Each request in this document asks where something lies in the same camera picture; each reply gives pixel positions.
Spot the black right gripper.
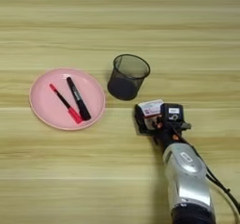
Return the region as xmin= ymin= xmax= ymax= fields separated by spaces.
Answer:
xmin=134 ymin=103 xmax=192 ymax=155

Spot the small red white box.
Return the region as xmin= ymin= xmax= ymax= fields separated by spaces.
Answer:
xmin=137 ymin=98 xmax=165 ymax=130

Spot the black mesh pen cup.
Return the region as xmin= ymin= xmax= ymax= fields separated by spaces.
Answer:
xmin=107 ymin=53 xmax=151 ymax=101

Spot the pink round plate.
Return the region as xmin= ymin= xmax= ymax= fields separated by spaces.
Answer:
xmin=28 ymin=67 xmax=107 ymax=131

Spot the black box with white label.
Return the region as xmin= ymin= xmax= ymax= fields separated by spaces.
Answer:
xmin=160 ymin=102 xmax=185 ymax=125

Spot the black marker pen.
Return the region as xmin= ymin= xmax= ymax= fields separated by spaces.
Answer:
xmin=66 ymin=76 xmax=92 ymax=122

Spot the red pen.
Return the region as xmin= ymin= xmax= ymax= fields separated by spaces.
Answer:
xmin=49 ymin=82 xmax=83 ymax=125

